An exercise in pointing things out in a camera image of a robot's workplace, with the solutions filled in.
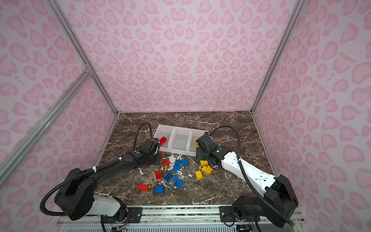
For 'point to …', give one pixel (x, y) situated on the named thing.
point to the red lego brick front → (141, 187)
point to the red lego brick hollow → (158, 174)
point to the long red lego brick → (163, 140)
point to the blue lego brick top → (178, 162)
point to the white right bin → (192, 134)
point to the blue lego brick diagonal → (168, 177)
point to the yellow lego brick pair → (206, 170)
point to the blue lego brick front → (159, 189)
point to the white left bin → (166, 131)
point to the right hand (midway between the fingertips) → (201, 152)
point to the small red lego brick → (165, 163)
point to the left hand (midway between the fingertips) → (159, 156)
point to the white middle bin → (179, 139)
